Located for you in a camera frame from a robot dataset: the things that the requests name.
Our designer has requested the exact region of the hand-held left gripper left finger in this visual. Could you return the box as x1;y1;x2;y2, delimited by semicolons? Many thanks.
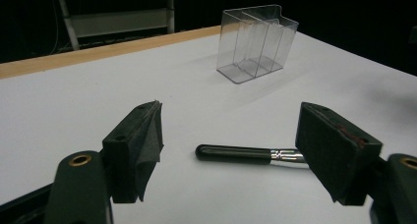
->
101;100;165;204

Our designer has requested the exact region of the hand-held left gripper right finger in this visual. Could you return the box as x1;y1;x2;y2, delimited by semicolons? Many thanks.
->
294;101;384;207

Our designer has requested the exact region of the black microphone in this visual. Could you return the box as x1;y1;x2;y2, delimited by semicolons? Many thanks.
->
195;143;308;166

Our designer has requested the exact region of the clear plastic compartment organizer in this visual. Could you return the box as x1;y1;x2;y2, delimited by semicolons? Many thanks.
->
215;4;300;84

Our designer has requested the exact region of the white table cover sheet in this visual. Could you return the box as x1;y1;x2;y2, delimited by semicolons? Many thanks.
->
0;30;417;224

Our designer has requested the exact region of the wooden table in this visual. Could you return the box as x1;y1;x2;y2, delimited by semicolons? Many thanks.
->
0;25;222;81

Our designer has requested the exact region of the white metal desk frame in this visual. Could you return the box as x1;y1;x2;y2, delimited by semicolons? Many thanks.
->
53;0;176;51

